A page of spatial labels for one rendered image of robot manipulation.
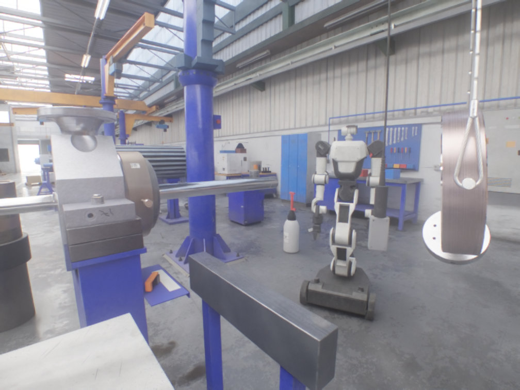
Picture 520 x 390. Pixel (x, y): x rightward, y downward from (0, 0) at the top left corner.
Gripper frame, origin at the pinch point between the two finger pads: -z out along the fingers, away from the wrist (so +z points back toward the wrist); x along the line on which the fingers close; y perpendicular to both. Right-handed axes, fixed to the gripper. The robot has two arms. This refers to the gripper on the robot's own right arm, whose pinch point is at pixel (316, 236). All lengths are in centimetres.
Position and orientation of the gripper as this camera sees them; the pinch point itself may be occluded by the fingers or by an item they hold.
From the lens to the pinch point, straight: 229.1
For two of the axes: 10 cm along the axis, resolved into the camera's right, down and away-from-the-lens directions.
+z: 0.9, -10.0, 0.3
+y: 9.0, 0.6, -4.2
